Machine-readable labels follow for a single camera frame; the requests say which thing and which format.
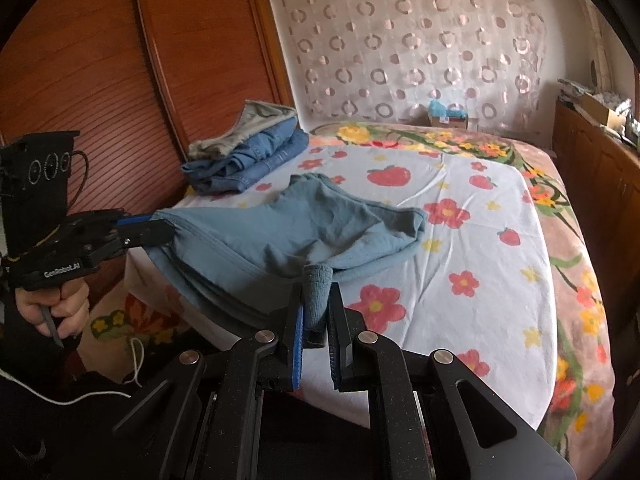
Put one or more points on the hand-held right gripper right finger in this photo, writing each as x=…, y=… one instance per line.
x=342, y=360

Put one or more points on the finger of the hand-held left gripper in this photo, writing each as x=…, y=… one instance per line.
x=135, y=221
x=150, y=236

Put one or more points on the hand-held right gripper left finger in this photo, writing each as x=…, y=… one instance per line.
x=296, y=355

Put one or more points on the blue-grey short pants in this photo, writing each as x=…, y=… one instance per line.
x=280, y=230

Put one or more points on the person's left forearm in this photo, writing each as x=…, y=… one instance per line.
x=25, y=355

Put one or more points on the grey-green folded pants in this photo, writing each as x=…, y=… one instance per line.
x=250, y=120

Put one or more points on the person's left hand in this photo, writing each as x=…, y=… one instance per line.
x=70, y=310

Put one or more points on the blue denim folded jeans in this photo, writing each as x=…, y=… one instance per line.
x=250, y=160

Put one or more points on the white floral bed sheet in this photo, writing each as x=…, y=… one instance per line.
x=450, y=260

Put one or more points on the person's black clothing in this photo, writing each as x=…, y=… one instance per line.
x=50, y=435

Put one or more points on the small cardboard box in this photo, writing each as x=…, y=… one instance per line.
x=447, y=121

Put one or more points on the brown wooden low cabinet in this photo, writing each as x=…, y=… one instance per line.
x=590, y=170

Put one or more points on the circle-patterned sheer curtain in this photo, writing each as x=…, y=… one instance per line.
x=400, y=35

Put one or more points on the stack of papers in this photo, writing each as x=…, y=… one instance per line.
x=575, y=89

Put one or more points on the open cardboard box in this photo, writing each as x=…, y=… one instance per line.
x=600, y=110

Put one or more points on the patterned folded cloth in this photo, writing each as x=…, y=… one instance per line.
x=622, y=107

